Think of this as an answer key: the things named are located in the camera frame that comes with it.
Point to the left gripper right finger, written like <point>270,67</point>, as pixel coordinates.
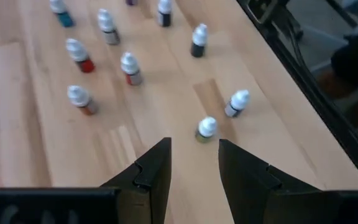
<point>244,177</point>

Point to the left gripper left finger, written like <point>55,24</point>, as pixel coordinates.
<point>154,174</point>

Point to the small dark blue dropper bottle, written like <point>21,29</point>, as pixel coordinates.
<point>239,99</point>

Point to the small orange dropper bottle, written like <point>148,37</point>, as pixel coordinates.
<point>79,96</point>

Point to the small red dropper bottle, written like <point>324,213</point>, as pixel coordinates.
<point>78,51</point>
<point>130,65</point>

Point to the small black dropper bottle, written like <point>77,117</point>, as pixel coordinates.
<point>165,17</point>

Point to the small purple dropper bottle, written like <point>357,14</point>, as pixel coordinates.
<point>131,2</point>

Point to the small teal dropper bottle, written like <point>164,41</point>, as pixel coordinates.
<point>64,19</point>

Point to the black aluminium table frame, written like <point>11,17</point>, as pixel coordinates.
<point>322,102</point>

